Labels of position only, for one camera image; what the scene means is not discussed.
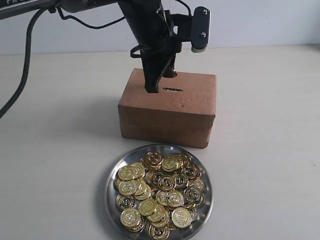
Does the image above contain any gold coin upper right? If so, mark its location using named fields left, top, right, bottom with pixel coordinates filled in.
left=161, top=154, right=180, bottom=172

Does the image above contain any gold coin upper back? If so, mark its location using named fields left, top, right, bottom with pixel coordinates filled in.
left=145, top=151, right=163, bottom=168

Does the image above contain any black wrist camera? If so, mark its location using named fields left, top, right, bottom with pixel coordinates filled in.
left=171, top=6, right=211, bottom=53

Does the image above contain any brown cardboard slotted box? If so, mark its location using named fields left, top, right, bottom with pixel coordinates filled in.
left=118, top=68, right=217, bottom=149

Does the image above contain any gold coin far left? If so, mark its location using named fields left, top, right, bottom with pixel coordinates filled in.
left=116, top=194, right=136, bottom=212

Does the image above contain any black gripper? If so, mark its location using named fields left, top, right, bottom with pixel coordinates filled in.
left=124, top=0, right=177, bottom=93

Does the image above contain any gold coin right middle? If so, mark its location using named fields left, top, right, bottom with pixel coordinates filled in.
left=183, top=186, right=203, bottom=204

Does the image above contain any gold coin front centre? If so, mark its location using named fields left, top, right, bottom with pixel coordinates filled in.
left=146, top=222, right=170, bottom=240

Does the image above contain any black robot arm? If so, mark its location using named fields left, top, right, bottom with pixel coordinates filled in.
left=0, top=0, right=177, bottom=93

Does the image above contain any gold coin centre pile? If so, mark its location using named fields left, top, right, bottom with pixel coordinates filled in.
left=165, top=190, right=184, bottom=208

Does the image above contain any gold coin front left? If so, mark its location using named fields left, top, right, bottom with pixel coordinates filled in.
left=120, top=208, right=141, bottom=228

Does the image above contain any round steel plate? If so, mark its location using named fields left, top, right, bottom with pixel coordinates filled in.
left=103, top=144, right=214, bottom=240

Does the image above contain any gold coin front right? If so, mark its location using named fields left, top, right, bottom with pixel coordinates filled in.
left=171, top=207, right=192, bottom=228

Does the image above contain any gold coin upper left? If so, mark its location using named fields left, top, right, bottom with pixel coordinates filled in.
left=117, top=165, right=139, bottom=181

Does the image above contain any gold coin left edge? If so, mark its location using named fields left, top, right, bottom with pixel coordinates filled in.
left=118, top=179, right=138, bottom=196

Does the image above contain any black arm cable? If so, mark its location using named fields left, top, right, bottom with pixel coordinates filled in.
left=0, top=9, right=131, bottom=120

